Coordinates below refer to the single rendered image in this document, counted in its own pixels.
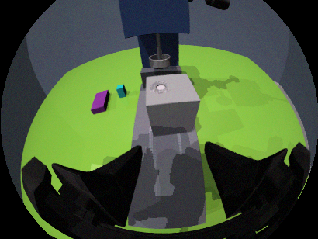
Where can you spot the small teal block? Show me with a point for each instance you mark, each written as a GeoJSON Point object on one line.
{"type": "Point", "coordinates": [121, 90]}

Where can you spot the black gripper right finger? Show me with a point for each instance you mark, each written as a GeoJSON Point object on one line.
{"type": "Point", "coordinates": [238, 177]}

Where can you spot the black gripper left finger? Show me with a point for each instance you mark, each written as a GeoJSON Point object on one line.
{"type": "Point", "coordinates": [110, 186]}

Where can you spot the purple rectangular block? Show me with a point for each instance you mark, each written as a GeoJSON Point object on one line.
{"type": "Point", "coordinates": [100, 102]}

